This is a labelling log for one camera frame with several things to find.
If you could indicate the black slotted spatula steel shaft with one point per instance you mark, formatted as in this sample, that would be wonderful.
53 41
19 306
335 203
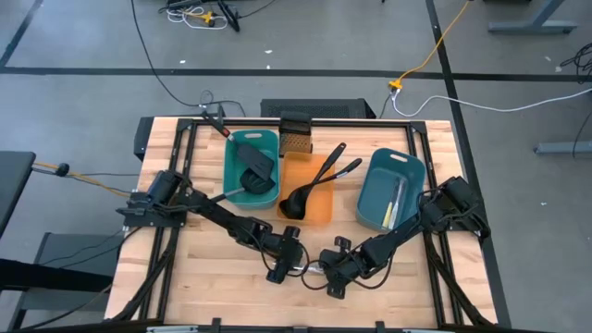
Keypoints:
259 185

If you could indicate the silver aluminium bar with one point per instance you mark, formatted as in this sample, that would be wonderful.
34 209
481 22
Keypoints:
171 329
421 331

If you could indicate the black computer case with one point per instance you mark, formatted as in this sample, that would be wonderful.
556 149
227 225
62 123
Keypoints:
319 107

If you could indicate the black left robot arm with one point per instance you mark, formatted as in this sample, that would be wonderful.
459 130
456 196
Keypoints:
222 217

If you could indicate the grey desk foot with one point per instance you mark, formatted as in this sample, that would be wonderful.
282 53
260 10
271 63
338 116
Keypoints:
532 27
564 148

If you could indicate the light teal plastic bin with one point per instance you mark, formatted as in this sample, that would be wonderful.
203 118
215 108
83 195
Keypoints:
233 185

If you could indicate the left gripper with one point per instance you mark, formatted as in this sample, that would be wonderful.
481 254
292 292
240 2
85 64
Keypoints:
287 254

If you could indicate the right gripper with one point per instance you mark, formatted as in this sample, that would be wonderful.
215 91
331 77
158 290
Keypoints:
344 268

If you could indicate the dark teal plastic bin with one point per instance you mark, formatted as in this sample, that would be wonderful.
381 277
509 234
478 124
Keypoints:
374 199

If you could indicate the black ladle with white label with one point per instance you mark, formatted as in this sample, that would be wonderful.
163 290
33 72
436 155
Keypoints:
344 170

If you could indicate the orange translucent plastic bin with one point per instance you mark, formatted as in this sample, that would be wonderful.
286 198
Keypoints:
319 203

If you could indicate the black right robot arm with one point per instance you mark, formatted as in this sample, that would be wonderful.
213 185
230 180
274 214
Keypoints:
398 236

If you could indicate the plain black ladle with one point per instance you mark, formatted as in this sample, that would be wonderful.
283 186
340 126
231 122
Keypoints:
334 158

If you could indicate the grey platform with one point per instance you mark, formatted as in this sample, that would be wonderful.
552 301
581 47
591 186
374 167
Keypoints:
69 245

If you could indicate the black bar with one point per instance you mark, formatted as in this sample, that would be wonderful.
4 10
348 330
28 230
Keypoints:
37 275

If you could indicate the black aluminium rig frame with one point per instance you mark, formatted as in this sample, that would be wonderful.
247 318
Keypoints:
361 123

